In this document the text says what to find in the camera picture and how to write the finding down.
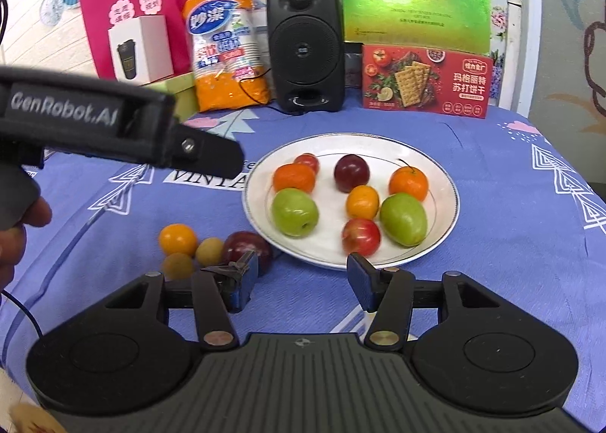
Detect small yellow plum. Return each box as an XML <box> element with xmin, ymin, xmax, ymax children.
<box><xmin>195</xmin><ymin>237</ymin><xmax>225</xmax><ymax>268</ymax></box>
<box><xmin>162</xmin><ymin>252</ymin><xmax>196</xmax><ymax>281</ymax></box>

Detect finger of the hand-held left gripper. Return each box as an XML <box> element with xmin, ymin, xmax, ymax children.
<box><xmin>166</xmin><ymin>123</ymin><xmax>245</xmax><ymax>181</ymax></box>

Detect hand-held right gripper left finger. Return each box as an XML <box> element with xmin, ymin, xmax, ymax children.
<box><xmin>102</xmin><ymin>251</ymin><xmax>260</xmax><ymax>352</ymax></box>

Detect white plate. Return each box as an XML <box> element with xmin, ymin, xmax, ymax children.
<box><xmin>241</xmin><ymin>132</ymin><xmax>461</xmax><ymax>270</ymax></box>

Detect white frame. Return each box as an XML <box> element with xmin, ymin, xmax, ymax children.
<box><xmin>502</xmin><ymin>0</ymin><xmax>543</xmax><ymax>112</ymax></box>

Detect person's left hand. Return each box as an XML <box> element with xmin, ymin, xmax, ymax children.
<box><xmin>0</xmin><ymin>198</ymin><xmax>53</xmax><ymax>292</ymax></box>

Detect dark purple plum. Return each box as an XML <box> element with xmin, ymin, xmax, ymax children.
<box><xmin>222</xmin><ymin>231</ymin><xmax>274</xmax><ymax>277</ymax></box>
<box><xmin>334</xmin><ymin>154</ymin><xmax>371</xmax><ymax>193</ymax></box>

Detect orange mandarin with stem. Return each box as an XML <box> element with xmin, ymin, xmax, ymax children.
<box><xmin>389</xmin><ymin>159</ymin><xmax>429</xmax><ymax>202</ymax></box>

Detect black speaker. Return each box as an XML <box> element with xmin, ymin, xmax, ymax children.
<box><xmin>266</xmin><ymin>0</ymin><xmax>345</xmax><ymax>114</ymax></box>

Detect green apple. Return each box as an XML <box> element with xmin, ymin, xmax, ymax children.
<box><xmin>271</xmin><ymin>188</ymin><xmax>319</xmax><ymax>238</ymax></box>
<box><xmin>380</xmin><ymin>193</ymin><xmax>429</xmax><ymax>247</ymax></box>

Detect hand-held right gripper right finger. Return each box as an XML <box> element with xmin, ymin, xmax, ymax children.
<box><xmin>347</xmin><ymin>252</ymin><xmax>505</xmax><ymax>349</ymax></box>

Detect white cup box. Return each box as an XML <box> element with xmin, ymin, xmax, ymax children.
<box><xmin>108</xmin><ymin>15</ymin><xmax>175</xmax><ymax>84</ymax></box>

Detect blue printed tablecloth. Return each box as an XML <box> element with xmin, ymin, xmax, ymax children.
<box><xmin>0</xmin><ymin>102</ymin><xmax>606</xmax><ymax>415</ymax></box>

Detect orange paper cup pack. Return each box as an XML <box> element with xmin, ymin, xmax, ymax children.
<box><xmin>182</xmin><ymin>0</ymin><xmax>273</xmax><ymax>112</ymax></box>

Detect small red apple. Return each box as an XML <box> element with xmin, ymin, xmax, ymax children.
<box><xmin>294</xmin><ymin>153</ymin><xmax>321</xmax><ymax>176</ymax></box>

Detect black speaker cable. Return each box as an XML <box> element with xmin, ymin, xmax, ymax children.
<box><xmin>239</xmin><ymin>76</ymin><xmax>304</xmax><ymax>117</ymax></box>

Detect green shoebox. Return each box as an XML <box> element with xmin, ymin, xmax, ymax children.
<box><xmin>142</xmin><ymin>71</ymin><xmax>200</xmax><ymax>124</ymax></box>

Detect pink paper bag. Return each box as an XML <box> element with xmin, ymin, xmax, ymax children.
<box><xmin>73</xmin><ymin>0</ymin><xmax>195</xmax><ymax>79</ymax></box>

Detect red cracker box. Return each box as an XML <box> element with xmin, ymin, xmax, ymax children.
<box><xmin>362</xmin><ymin>45</ymin><xmax>494</xmax><ymax>119</ymax></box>

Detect small orange kumquat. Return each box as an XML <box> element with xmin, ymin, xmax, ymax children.
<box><xmin>158</xmin><ymin>223</ymin><xmax>198</xmax><ymax>257</ymax></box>
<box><xmin>346</xmin><ymin>185</ymin><xmax>380</xmax><ymax>221</ymax></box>

